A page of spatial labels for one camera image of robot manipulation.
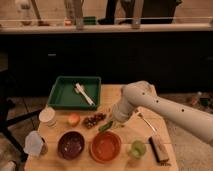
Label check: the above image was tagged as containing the black office chair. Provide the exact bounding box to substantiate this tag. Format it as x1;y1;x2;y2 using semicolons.
0;69;44;163

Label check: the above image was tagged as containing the white spatula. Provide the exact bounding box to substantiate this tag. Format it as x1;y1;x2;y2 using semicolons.
75;83;94;105

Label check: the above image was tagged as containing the green pepper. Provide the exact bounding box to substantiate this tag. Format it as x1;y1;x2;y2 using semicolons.
98;121;113;132

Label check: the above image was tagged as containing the orange bowl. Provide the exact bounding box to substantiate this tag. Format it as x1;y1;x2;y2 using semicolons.
89;131;121;163

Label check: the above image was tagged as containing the red grapes bunch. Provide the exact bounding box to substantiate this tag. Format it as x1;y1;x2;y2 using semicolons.
83;113;106;129

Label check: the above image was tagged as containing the silver fork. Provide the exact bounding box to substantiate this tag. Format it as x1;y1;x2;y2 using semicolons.
136;112;157;133

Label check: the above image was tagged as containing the green tray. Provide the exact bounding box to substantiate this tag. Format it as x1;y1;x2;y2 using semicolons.
48;76;101;110

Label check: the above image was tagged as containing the black scrub brush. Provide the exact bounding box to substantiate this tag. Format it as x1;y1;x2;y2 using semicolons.
149;135;169;165

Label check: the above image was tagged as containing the dark purple bowl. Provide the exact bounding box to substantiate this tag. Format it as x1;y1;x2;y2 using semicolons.
57;131;85;160

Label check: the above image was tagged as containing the orange peach fruit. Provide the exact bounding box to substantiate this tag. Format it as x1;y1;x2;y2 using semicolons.
68;113;80;127

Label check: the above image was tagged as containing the white lidded jar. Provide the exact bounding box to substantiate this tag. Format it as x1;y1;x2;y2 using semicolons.
39;107;56;127

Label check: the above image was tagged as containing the green cup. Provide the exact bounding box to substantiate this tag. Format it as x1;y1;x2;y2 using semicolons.
129;140;146;159

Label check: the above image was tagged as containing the clear plastic pitcher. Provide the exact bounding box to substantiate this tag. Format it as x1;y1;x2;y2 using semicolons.
24;131;48;157

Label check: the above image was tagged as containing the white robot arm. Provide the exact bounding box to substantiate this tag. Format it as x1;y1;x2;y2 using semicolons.
112;81;213;147

